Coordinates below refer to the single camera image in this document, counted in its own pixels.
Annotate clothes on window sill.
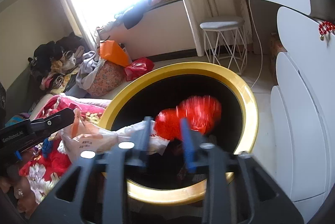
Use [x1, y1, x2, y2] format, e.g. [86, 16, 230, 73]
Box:
[97, 0, 181, 35]

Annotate red floral quilt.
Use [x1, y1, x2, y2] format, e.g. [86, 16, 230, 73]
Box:
[19, 95, 111, 204]

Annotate white wire stool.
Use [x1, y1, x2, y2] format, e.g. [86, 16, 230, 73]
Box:
[200, 15, 247, 75]

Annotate left hand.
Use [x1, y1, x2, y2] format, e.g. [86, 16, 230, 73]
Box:
[1, 165, 37, 219]

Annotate pile of clothes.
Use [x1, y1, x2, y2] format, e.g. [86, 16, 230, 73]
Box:
[28, 33, 90, 95]

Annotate cream curtain left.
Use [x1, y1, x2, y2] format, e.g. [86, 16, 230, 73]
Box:
[60, 0, 98, 51]

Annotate white dresser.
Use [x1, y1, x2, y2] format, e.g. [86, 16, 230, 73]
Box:
[264, 0, 334, 221]

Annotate white plastic bag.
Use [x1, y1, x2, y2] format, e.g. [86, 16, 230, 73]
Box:
[58, 108, 171, 164]

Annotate red bead bracelet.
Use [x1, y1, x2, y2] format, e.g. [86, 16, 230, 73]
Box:
[317, 20, 335, 41]

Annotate red bag on floor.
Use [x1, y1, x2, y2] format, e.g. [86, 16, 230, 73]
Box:
[124, 57, 155, 81]

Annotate red plastic bag trash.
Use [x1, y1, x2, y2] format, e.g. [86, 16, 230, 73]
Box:
[154, 95, 222, 141]

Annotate yellow rim trash bin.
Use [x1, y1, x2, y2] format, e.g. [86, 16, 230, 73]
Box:
[99, 62, 259, 206]

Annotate orange paper bag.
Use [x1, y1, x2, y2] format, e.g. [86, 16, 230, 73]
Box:
[99, 40, 132, 67]

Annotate white cable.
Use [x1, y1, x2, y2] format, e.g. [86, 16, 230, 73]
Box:
[246, 0, 264, 90]

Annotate floral laundry basket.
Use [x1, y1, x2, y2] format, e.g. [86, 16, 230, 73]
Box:
[85, 61, 125, 97]

